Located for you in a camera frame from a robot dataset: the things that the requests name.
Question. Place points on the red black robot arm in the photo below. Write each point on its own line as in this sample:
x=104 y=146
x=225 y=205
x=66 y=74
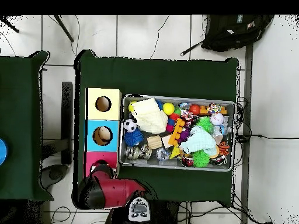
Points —
x=116 y=189

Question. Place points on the orange red ball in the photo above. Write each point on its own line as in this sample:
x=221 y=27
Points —
x=194 y=109

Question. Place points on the black tripod leg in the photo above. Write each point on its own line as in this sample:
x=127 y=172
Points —
x=64 y=29
x=10 y=26

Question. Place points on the yellow seamed ball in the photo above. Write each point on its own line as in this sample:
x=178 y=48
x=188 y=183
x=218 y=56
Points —
x=168 y=108

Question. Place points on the black upright panel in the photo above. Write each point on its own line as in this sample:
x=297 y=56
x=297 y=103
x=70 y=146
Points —
x=67 y=116

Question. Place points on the wooden box three holes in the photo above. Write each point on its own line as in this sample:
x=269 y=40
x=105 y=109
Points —
x=93 y=140

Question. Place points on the mint green waffle cloth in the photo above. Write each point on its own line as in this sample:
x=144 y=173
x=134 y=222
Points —
x=198 y=142

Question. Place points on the black white soccer ball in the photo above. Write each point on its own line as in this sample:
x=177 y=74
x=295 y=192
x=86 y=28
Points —
x=129 y=125

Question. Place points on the orange toy building block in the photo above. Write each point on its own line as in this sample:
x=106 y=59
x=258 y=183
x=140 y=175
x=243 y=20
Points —
x=176 y=131

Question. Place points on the grey metal rail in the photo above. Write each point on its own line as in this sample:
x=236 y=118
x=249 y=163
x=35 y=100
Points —
x=247 y=81

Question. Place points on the blue spiky ball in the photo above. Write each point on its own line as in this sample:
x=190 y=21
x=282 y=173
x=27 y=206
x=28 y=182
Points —
x=133 y=137

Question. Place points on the yellow triangle block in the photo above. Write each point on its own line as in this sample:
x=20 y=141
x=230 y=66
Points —
x=174 y=152

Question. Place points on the white baseball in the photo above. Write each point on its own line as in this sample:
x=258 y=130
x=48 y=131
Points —
x=217 y=119

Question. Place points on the blue round dish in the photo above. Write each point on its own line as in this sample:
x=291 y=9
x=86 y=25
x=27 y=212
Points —
x=2 y=151

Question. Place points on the dark green table cloth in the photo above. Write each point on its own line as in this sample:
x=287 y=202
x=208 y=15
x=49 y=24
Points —
x=151 y=77
x=18 y=105

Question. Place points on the silver mesh bin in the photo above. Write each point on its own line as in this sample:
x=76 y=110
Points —
x=151 y=161

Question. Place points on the cream waffle cloth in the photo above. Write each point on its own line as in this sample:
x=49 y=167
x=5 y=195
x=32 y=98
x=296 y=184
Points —
x=149 y=116

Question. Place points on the grey oval base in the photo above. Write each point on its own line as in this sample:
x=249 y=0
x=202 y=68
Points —
x=55 y=173

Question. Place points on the green spiky ball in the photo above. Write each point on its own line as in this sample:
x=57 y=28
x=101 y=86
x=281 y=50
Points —
x=200 y=158

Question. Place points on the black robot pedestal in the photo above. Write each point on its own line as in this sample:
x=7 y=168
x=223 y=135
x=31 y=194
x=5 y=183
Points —
x=163 y=214

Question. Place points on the black backpack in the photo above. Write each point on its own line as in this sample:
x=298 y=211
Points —
x=233 y=32

